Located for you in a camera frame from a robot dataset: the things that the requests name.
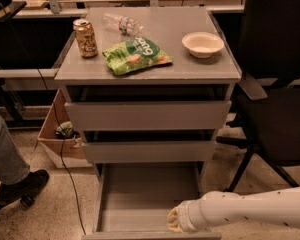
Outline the yellowish white gripper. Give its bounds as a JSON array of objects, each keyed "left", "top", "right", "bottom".
[{"left": 166, "top": 200, "right": 201, "bottom": 232}]

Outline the grey bottom drawer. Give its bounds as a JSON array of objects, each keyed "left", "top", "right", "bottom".
[{"left": 82, "top": 162, "right": 222, "bottom": 240}]

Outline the grey drawer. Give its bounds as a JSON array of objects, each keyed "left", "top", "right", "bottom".
[
  {"left": 63, "top": 85, "right": 231, "bottom": 131},
  {"left": 82, "top": 162, "right": 222, "bottom": 240},
  {"left": 82, "top": 130, "right": 215, "bottom": 163}
]

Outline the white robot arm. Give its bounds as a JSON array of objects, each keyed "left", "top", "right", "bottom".
[{"left": 167, "top": 187, "right": 300, "bottom": 232}]

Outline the grey middle drawer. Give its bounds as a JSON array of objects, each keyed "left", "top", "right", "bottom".
[{"left": 82, "top": 130, "right": 215, "bottom": 163}]

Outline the grey drawer cabinet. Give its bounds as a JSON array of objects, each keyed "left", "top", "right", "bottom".
[{"left": 55, "top": 7, "right": 241, "bottom": 175}]

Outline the grey top drawer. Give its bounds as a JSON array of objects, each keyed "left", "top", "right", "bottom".
[{"left": 63, "top": 85, "right": 231, "bottom": 131}]

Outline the cardboard box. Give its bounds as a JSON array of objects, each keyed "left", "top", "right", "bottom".
[{"left": 38, "top": 90, "right": 90, "bottom": 168}]

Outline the green item in box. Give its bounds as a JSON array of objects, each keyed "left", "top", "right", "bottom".
[{"left": 55, "top": 121, "right": 75, "bottom": 139}]

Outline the black shoe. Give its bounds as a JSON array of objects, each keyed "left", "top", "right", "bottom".
[{"left": 0, "top": 169, "right": 49, "bottom": 205}]

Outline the white paper bowl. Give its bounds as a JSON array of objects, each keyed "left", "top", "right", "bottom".
[{"left": 182, "top": 32, "right": 224, "bottom": 59}]

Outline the green chip bag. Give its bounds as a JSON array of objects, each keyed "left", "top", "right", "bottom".
[{"left": 102, "top": 37, "right": 172, "bottom": 76}]

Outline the person leg in jeans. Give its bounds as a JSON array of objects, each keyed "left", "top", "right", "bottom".
[{"left": 0, "top": 116, "right": 30, "bottom": 185}]

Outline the clear plastic water bottle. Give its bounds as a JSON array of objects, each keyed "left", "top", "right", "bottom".
[{"left": 102, "top": 13, "right": 143, "bottom": 36}]

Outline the gold soda can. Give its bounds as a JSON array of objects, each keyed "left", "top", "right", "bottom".
[{"left": 73, "top": 18, "right": 98, "bottom": 58}]

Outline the black office chair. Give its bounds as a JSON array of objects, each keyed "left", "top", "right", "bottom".
[{"left": 217, "top": 0, "right": 300, "bottom": 192}]

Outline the black floor cable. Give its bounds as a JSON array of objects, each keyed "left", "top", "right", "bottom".
[{"left": 36, "top": 68, "right": 88, "bottom": 236}]

